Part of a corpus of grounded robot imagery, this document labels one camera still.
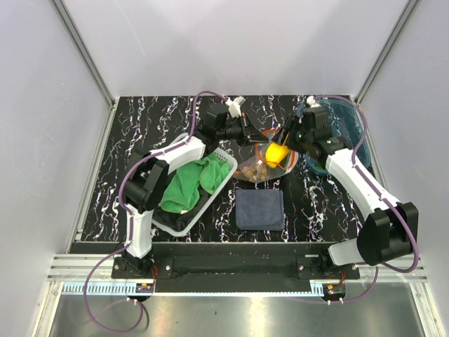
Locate brown fake nuts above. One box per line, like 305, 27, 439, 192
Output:
239, 166, 267, 183

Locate black cloth in basket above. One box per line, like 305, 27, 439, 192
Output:
152, 189, 210, 232

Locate clear zip top bag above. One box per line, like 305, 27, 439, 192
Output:
233, 128, 299, 183

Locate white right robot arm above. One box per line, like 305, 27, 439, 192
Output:
273, 105, 419, 279

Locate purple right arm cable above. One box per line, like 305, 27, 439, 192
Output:
308, 96, 420, 303

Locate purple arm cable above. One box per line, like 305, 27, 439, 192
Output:
83, 91, 232, 334
308, 96, 420, 303

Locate green cloth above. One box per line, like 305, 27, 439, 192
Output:
161, 153, 230, 214

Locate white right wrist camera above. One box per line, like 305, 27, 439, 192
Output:
306, 95, 321, 108

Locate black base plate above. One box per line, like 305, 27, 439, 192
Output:
112, 242, 360, 296

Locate white plastic basket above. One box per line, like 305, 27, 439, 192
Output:
152, 148, 238, 237

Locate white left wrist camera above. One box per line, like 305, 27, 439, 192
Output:
225, 96, 246, 119

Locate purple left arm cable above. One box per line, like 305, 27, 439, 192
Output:
83, 91, 232, 334

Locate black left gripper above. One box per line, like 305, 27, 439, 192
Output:
216, 112, 268, 147

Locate blue transparent container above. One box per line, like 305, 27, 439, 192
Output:
297, 97, 371, 176

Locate folded dark blue towel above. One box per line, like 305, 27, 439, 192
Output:
235, 189, 285, 232

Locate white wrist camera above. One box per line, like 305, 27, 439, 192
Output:
225, 96, 246, 119
306, 95, 321, 108

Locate yellow fake lemon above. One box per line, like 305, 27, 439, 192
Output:
264, 142, 290, 170

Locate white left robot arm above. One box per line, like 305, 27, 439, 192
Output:
119, 103, 268, 278

